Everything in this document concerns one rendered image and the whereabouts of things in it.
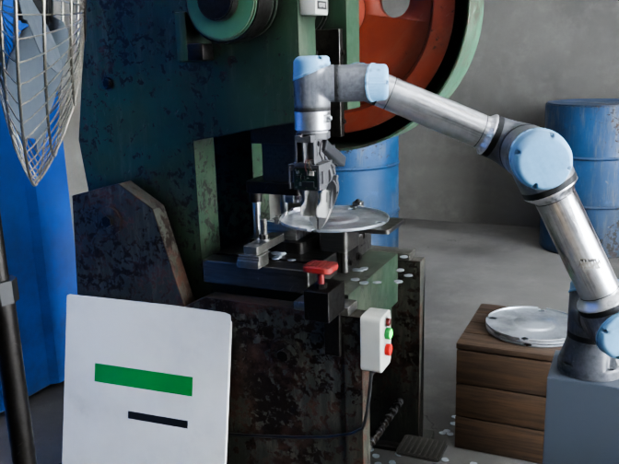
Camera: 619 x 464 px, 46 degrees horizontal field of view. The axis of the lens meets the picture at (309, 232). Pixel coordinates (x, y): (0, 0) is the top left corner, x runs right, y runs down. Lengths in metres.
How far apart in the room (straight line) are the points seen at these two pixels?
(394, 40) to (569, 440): 1.19
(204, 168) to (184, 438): 0.70
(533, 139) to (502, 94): 3.61
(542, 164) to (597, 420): 0.66
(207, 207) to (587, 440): 1.09
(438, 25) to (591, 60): 2.98
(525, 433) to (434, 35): 1.19
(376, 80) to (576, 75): 3.64
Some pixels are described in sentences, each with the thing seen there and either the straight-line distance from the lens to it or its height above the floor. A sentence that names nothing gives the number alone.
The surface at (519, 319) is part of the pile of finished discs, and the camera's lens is 2.39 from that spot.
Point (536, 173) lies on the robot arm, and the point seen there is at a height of 0.97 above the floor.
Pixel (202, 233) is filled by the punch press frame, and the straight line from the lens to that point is 1.91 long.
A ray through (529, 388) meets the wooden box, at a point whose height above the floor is 0.24.
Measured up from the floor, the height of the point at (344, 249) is 0.71.
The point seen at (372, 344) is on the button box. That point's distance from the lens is 1.67.
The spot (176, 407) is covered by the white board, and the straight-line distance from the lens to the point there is 1.96.
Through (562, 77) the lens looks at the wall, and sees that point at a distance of 5.06.
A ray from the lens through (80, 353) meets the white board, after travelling 2.10.
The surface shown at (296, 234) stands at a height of 0.75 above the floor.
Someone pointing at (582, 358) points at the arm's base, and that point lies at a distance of 1.83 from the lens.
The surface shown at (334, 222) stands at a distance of 1.87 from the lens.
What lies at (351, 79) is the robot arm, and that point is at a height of 1.16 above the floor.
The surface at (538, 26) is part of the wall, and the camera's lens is 5.07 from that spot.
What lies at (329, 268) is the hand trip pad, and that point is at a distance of 1.57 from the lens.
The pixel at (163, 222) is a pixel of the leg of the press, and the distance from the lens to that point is 1.90.
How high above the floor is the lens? 1.21
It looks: 14 degrees down
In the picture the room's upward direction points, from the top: 2 degrees counter-clockwise
